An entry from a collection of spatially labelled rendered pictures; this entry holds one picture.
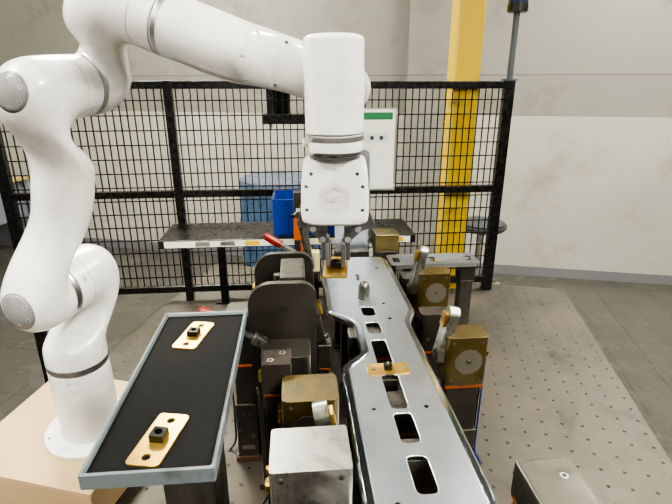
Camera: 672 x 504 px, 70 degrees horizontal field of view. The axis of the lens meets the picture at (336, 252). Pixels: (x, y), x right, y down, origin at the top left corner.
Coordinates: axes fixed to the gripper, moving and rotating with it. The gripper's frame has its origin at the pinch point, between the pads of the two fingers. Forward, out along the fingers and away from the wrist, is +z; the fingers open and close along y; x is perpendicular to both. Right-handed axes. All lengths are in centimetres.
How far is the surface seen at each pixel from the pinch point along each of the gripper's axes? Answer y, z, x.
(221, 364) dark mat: -16.0, 12.6, -13.0
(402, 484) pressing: 10.1, 28.7, -18.1
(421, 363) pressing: 16.5, 29.4, 13.6
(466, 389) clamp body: 27.1, 38.2, 17.1
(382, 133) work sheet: 12, -5, 114
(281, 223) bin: -24, 23, 90
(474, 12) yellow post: 44, -46, 123
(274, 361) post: -10.5, 18.8, -2.6
